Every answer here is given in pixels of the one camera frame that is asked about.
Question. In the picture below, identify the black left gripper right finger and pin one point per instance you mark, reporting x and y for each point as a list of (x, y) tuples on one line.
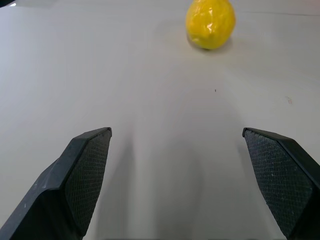
[(282, 180)]

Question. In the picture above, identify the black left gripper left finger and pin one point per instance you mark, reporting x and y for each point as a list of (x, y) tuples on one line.
[(62, 185)]

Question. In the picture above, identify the yellow lemon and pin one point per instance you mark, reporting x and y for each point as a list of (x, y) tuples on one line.
[(210, 23)]

